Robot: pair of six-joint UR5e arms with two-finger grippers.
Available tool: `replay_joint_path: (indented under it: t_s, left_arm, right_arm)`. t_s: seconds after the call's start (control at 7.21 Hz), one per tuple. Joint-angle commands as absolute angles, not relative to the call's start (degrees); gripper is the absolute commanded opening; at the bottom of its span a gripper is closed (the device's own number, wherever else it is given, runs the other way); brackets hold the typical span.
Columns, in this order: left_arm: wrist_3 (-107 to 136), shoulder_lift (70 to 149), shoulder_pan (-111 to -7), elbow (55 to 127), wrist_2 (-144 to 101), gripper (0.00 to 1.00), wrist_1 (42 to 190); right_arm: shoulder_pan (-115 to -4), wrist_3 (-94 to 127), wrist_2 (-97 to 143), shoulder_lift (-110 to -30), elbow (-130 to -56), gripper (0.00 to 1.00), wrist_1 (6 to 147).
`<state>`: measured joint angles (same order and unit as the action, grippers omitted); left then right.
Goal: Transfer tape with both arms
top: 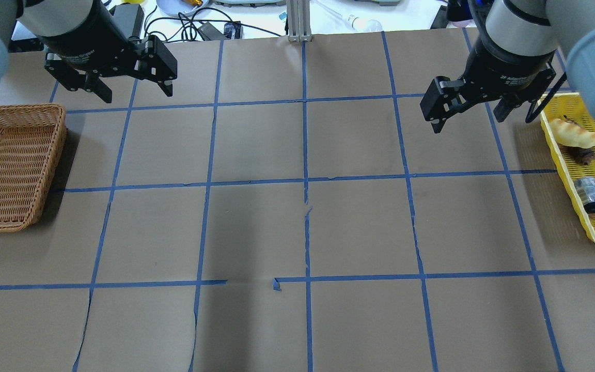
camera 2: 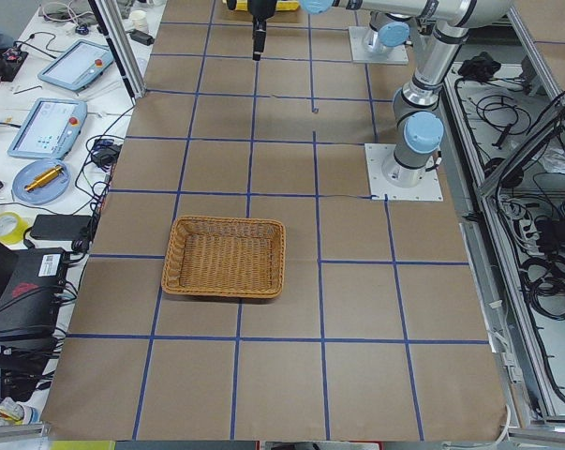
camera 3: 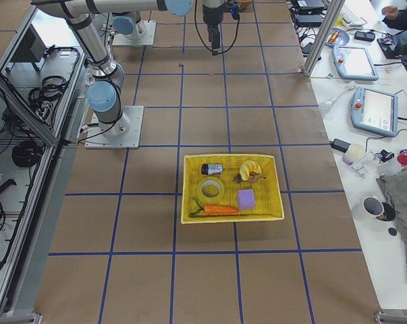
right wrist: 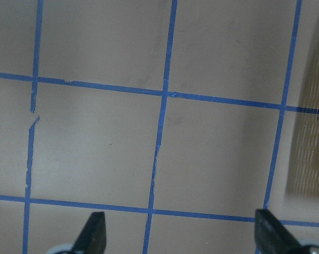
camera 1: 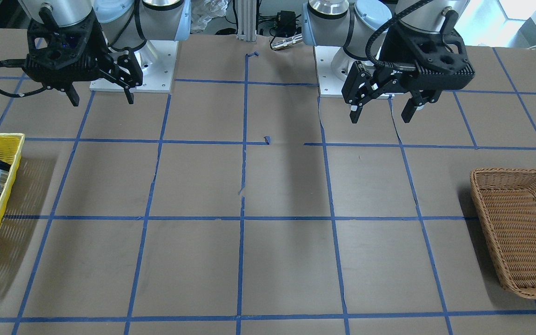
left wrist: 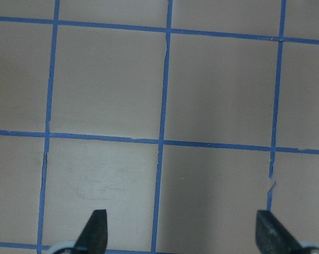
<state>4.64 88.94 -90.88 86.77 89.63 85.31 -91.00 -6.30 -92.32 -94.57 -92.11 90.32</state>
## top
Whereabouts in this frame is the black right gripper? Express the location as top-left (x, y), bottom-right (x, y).
top-left (420, 36), bottom-right (555, 134)

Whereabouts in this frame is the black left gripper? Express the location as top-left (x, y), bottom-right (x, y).
top-left (44, 1), bottom-right (178, 104)

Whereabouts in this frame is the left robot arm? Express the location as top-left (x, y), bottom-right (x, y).
top-left (0, 1), bottom-right (179, 103)

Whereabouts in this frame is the blue plate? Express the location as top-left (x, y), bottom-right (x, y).
top-left (156, 0), bottom-right (211, 17)

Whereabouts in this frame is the toy croissant bread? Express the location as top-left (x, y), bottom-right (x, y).
top-left (549, 118), bottom-right (595, 149)

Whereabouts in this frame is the brass cylinder tool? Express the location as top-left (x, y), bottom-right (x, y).
top-left (182, 0), bottom-right (204, 8)

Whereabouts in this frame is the black power adapter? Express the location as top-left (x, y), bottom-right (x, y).
top-left (197, 21), bottom-right (243, 41)

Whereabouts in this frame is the brown toy root piece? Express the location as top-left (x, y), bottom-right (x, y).
top-left (566, 146), bottom-right (595, 166)

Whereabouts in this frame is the brown wicker basket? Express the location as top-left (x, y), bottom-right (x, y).
top-left (0, 103), bottom-right (68, 233)

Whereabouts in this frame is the light bulb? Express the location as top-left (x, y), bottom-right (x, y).
top-left (345, 14), bottom-right (383, 33)

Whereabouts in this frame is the yellow plastic basket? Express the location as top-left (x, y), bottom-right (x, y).
top-left (539, 92), bottom-right (595, 244)

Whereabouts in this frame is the aluminium frame post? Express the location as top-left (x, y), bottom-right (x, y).
top-left (286, 0), bottom-right (312, 42)

